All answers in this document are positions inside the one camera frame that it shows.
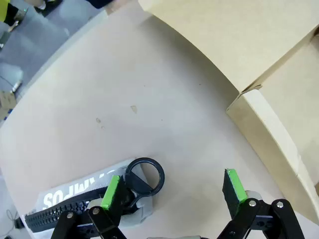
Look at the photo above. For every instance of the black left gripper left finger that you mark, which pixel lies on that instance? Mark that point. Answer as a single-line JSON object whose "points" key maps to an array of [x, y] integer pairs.
{"points": [[115, 196]]}

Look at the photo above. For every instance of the grey pencil case black zipper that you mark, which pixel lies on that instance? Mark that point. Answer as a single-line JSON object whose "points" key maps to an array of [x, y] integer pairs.
{"points": [[74, 196]]}

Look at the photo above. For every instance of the open brown cardboard box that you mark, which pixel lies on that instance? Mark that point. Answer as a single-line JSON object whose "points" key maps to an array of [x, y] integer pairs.
{"points": [[249, 49]]}

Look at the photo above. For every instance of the small cardboard box on floor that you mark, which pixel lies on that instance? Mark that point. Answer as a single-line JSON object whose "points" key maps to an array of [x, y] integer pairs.
{"points": [[5, 102]]}

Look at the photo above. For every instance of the person in yellow garment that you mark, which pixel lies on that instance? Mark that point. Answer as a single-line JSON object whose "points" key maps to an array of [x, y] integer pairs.
{"points": [[3, 8]]}

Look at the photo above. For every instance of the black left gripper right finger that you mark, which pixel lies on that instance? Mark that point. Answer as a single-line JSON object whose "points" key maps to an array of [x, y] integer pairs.
{"points": [[233, 189]]}

